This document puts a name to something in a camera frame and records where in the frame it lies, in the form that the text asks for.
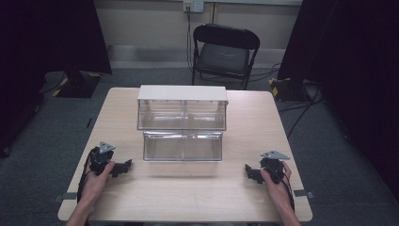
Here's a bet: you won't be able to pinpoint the person's left hand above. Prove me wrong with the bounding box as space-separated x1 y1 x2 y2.
82 160 116 203

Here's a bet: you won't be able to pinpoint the grey table strap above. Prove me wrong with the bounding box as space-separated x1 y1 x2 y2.
53 191 78 202
293 189 315 200

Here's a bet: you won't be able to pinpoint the dark curtain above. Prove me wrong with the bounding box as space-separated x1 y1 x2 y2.
277 0 399 202
0 0 113 159

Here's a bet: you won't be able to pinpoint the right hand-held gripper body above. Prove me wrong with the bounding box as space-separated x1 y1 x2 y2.
259 150 291 185

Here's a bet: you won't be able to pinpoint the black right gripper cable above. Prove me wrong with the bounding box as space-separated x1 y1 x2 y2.
281 173 296 212

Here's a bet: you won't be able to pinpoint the person's right hand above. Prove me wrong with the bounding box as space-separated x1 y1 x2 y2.
261 160 295 206

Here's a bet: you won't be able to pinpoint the clear drawer cabinet white top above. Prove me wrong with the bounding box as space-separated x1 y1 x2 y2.
136 84 230 132

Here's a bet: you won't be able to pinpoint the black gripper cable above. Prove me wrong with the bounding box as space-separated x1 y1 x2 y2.
76 146 99 203
281 173 296 212

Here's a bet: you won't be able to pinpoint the black folding chair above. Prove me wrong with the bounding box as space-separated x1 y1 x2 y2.
191 23 262 91

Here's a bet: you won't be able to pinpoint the black stand base yellow stripes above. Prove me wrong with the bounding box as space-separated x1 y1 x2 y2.
52 71 104 99
268 76 313 103

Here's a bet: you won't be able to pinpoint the black floor cables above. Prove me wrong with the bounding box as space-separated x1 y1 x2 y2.
248 62 326 139

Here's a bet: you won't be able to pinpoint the clear plastic drawer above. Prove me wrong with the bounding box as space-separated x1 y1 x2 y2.
142 130 224 163

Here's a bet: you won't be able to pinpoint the black cable from wall socket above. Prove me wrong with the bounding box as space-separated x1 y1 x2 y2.
185 8 201 74

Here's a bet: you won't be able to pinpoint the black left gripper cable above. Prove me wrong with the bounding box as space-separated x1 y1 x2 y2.
76 146 99 203

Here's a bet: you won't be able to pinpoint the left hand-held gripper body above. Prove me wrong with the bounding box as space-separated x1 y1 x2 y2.
88 141 118 177

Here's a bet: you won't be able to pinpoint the white wall socket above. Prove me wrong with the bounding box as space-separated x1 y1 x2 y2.
183 0 205 14

